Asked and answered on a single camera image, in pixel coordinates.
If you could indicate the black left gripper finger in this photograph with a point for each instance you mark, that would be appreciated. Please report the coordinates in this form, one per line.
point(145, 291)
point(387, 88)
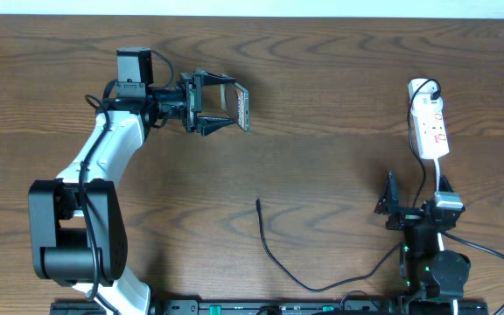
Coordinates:
point(211, 79)
point(209, 124)

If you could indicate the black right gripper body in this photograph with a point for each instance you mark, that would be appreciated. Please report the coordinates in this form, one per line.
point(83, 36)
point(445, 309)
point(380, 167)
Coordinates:
point(405, 219)

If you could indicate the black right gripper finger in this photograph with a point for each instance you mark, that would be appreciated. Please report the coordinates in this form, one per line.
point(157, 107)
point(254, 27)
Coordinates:
point(444, 184)
point(388, 202)

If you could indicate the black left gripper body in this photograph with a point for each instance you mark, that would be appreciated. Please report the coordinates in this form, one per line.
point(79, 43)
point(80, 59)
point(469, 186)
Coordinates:
point(190, 101)

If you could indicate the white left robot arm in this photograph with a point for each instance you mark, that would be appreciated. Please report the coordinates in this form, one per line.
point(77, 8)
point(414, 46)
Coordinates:
point(78, 237)

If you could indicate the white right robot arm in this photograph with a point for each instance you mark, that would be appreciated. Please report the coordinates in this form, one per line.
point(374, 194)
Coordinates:
point(433, 273)

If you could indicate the white USB charger adapter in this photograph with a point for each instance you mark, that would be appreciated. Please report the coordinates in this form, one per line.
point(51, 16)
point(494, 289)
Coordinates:
point(424, 86)

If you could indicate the white power strip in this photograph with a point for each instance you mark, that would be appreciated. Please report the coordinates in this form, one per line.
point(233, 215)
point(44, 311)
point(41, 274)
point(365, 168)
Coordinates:
point(430, 129)

